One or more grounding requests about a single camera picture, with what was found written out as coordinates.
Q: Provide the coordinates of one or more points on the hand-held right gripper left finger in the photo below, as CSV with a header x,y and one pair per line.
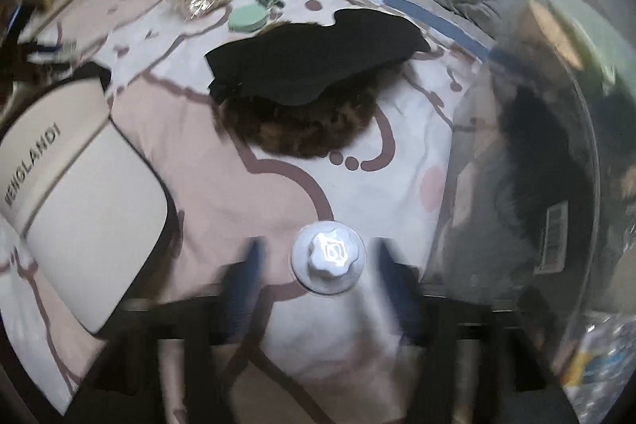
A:
x,y
246,285

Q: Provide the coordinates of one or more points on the clear plastic box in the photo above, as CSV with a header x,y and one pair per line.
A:
x,y
571,131

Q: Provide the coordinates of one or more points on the white plastic bottle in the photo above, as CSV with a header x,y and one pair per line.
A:
x,y
328,255

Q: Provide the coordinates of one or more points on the printed blanket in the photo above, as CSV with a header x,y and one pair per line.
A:
x,y
223,185

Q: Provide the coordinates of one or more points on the blue yellow printed packet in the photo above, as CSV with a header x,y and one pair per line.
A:
x,y
601,364

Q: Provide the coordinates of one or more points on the black cloth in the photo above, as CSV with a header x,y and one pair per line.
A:
x,y
318,56

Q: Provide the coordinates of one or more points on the brown furry item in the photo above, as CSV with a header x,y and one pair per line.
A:
x,y
308,131

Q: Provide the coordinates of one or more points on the white printed case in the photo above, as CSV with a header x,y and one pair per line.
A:
x,y
89,215

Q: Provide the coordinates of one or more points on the green round case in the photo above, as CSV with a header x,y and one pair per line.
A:
x,y
247,17

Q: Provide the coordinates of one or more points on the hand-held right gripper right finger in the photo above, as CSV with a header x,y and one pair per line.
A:
x,y
397,290

